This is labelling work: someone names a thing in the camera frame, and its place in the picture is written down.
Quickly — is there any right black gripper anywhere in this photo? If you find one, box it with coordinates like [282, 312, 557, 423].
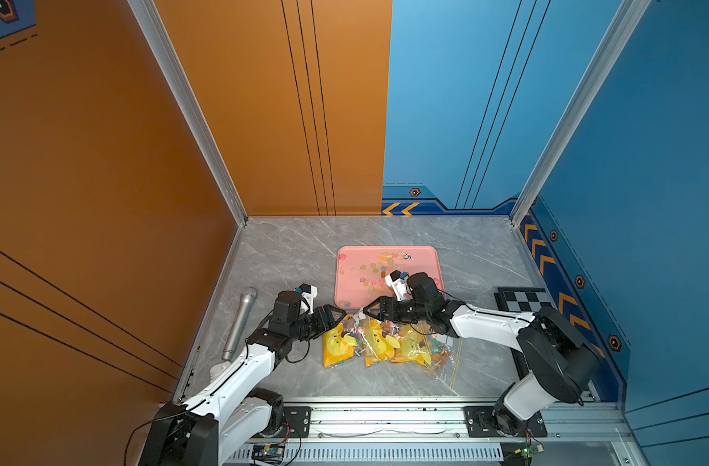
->
[362, 296, 431, 324]

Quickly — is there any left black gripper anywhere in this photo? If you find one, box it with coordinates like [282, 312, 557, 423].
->
[288, 304, 347, 343]

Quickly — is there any clear ziploc bag with candies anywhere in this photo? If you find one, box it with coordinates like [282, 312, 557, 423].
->
[323, 315, 363, 368]

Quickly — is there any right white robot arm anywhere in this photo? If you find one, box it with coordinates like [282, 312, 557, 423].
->
[361, 272, 603, 437]

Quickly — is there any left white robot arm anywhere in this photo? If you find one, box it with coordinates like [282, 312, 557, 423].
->
[136, 285, 347, 465]

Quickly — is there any pink plastic tray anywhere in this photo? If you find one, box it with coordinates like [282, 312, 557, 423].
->
[334, 246, 445, 310]

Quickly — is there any silver microphone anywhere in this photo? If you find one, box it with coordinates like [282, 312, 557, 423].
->
[222, 287, 257, 362]

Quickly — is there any left green circuit board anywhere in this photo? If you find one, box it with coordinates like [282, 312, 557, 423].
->
[251, 444, 287, 465]

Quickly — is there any green circuit board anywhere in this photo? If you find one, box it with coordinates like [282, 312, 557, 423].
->
[251, 444, 287, 465]
[499, 444, 545, 466]

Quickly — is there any black white checkerboard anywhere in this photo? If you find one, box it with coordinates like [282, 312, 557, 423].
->
[493, 286, 597, 403]

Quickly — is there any right green circuit board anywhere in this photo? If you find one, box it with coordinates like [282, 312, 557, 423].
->
[499, 444, 545, 466]

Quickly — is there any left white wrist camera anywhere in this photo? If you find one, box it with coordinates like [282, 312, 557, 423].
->
[294, 283, 318, 315]

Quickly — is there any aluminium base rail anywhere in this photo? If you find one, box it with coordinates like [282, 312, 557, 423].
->
[223, 401, 645, 465]

